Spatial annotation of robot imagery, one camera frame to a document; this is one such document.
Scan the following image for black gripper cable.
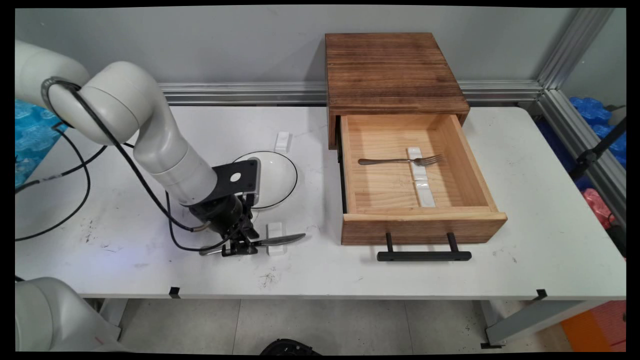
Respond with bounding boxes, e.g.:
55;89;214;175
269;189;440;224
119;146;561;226
15;76;210;234

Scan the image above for blue plastic bags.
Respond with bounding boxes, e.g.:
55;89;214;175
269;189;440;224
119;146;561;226
15;98;68;188
570;96;627;168

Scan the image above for pink plastic bag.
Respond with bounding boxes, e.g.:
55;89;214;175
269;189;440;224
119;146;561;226
582;188;617;230

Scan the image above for upright aluminium frame post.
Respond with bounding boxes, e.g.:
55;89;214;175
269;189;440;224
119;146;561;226
537;7;616;92

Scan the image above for black round floor object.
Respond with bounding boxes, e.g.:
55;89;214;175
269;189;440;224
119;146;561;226
260;338;323;356

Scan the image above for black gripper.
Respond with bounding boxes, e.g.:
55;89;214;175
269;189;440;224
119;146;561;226
189;194;261;257

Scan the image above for black tripod stand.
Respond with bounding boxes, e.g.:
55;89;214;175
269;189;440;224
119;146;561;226
570;116;627;181

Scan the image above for silver table knife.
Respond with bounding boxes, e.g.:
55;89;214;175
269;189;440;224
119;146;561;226
199;233;306;257

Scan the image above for horizontal aluminium frame rail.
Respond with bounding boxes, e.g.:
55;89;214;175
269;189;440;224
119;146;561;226
157;80;543;107

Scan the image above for silver metal fork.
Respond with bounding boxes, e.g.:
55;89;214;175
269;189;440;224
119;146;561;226
358;154;443;167

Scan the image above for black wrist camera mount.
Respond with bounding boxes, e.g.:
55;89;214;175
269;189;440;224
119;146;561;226
214;157;261;207

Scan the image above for orange box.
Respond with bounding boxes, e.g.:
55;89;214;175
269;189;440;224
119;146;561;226
560;300;627;352

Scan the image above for grey metal table leg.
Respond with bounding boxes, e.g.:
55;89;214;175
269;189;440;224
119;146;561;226
481;299;608;349
97;299;128;341

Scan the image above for black camera cable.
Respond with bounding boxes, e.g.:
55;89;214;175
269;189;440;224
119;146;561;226
15;122;246;252

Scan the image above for white plate with black rim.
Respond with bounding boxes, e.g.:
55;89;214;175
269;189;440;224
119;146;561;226
232;151;299;210

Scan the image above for light wooden drawer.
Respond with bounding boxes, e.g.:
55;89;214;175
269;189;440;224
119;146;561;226
340;114;508;246

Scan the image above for black drawer handle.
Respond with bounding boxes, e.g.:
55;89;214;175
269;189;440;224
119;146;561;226
376;232;472;262

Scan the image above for side aluminium frame rail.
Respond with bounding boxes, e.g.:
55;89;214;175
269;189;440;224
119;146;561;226
535;89;627;226

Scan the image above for dark wooden cabinet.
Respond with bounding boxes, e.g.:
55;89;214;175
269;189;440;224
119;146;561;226
325;32;471;151

